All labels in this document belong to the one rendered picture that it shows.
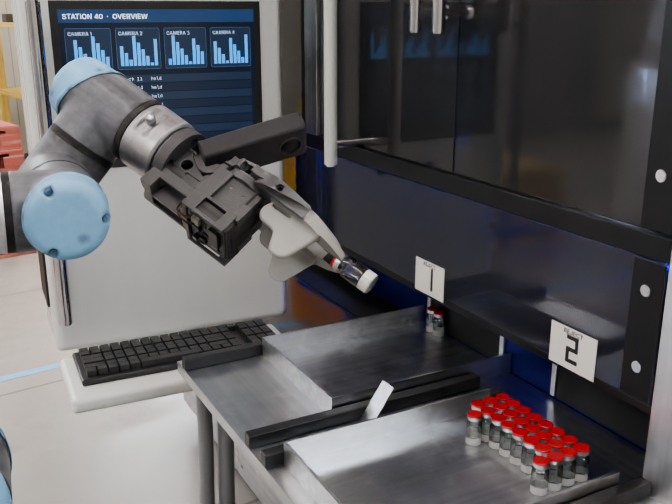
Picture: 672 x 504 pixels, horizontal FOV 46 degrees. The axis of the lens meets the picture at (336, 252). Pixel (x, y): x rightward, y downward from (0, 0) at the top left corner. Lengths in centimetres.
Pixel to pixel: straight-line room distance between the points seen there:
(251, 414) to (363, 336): 34
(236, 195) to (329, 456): 46
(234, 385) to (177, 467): 150
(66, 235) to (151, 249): 93
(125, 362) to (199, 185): 79
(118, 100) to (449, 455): 63
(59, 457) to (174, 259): 141
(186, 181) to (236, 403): 52
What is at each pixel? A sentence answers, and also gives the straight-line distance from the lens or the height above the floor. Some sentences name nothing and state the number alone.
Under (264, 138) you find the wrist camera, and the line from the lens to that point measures 83.
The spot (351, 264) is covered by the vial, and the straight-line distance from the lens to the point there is 78.
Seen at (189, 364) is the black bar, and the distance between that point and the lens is 138.
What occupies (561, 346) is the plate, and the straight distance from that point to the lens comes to 115.
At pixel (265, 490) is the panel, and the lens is 238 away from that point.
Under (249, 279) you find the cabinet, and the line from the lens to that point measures 175.
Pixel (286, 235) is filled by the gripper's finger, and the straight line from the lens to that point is 77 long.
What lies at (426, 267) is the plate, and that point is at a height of 104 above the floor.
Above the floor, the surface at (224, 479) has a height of 35.
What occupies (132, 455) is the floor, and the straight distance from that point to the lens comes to 290.
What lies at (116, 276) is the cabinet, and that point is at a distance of 167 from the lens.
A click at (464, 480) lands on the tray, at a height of 88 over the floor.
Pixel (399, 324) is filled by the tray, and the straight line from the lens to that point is 153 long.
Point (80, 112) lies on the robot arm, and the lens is 88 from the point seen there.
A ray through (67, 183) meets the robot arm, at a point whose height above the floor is 132.
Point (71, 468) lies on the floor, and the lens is 289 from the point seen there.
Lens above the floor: 146
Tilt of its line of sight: 17 degrees down
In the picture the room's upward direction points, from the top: straight up
